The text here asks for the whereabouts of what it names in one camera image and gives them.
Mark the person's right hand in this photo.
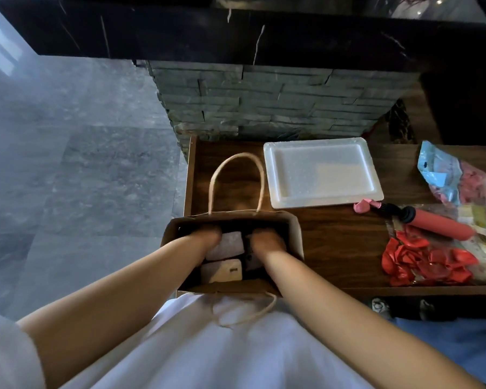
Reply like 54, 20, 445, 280
249, 228, 287, 258

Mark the person's left hand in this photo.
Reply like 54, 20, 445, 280
185, 225, 224, 251

